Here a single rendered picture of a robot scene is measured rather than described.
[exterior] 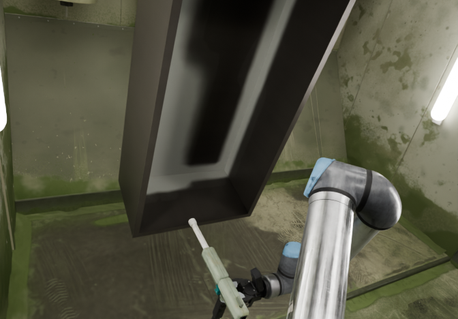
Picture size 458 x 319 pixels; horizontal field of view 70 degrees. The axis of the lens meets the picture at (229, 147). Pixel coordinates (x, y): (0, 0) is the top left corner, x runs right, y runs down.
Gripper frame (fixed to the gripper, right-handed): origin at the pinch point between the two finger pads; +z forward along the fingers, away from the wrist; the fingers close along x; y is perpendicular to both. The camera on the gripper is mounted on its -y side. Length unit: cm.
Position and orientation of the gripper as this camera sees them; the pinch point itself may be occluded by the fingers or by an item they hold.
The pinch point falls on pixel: (222, 294)
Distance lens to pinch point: 129.8
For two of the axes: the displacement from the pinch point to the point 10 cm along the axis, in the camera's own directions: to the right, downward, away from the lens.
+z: -8.4, -0.4, -5.5
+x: -4.5, -5.2, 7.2
